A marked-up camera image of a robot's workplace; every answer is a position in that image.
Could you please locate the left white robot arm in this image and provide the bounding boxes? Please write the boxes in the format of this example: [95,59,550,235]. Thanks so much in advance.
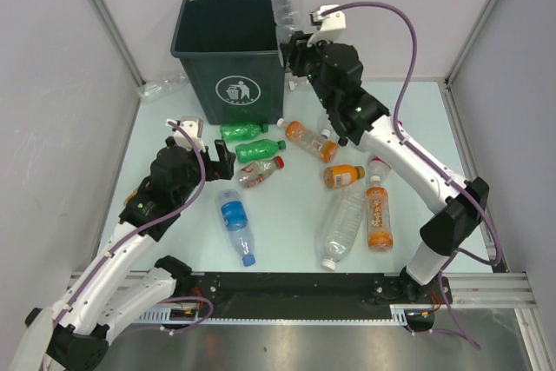
[10,137,235,370]

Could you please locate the red label water bottle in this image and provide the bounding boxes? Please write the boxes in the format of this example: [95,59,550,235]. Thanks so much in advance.
[368,156,391,183]

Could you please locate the yellow navy milk tea bottle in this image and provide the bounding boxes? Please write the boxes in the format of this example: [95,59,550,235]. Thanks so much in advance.
[123,188,139,208]

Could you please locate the clear bottle white cap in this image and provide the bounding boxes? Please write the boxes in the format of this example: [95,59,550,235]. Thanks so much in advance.
[318,114,333,139]

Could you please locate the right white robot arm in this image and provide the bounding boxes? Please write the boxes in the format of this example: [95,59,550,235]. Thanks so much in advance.
[278,31,489,302]

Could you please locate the crushed clear bottle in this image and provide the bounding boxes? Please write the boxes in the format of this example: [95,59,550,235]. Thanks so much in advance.
[137,73,189,103]

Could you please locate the blue label water bottle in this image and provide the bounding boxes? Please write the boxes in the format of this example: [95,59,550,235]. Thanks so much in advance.
[218,189,255,267]

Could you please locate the green bottle near bin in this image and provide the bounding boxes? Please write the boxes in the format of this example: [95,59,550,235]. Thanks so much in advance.
[220,123,268,142]

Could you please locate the green bottle with cap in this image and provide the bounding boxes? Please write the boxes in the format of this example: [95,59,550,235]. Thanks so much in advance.
[235,139,286,162]

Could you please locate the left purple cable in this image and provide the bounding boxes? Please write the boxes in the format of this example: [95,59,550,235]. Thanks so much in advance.
[41,121,215,346]

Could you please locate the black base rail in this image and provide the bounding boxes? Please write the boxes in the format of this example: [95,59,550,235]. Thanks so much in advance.
[173,272,452,321]

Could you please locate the dark green plastic bin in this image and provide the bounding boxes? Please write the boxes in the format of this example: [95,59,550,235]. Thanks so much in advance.
[170,0,285,125]

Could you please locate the orange jasmine tea bottle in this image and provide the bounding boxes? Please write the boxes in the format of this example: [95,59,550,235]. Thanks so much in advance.
[366,175,394,251]

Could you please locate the orange juice bottle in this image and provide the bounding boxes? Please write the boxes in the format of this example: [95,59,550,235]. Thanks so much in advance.
[323,164,365,189]

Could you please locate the red cap crushed bottle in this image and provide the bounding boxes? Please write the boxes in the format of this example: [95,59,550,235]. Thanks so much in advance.
[238,156,285,189]

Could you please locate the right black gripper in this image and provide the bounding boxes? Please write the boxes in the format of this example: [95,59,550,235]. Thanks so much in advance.
[283,29,337,109]

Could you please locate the large clear bottle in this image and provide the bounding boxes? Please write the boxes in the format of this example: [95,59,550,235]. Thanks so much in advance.
[317,185,366,272]

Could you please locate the orange tea bottle white cap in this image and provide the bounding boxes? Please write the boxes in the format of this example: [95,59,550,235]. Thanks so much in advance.
[276,118,338,162]

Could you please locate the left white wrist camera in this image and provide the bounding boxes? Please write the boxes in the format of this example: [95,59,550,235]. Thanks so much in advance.
[166,116,205,152]

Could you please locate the purple cable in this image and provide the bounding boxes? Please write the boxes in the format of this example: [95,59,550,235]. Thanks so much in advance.
[41,121,215,346]
[321,1,505,351]

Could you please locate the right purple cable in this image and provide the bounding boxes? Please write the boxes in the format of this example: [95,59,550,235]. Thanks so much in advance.
[321,1,505,351]

